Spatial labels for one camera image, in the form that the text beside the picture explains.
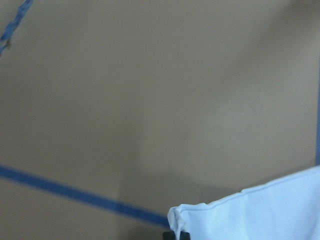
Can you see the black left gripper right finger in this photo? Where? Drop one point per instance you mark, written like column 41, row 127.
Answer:
column 184, row 236

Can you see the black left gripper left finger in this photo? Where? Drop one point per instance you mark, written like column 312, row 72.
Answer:
column 168, row 235

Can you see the light blue t-shirt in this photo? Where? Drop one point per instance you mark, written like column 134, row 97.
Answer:
column 287, row 208

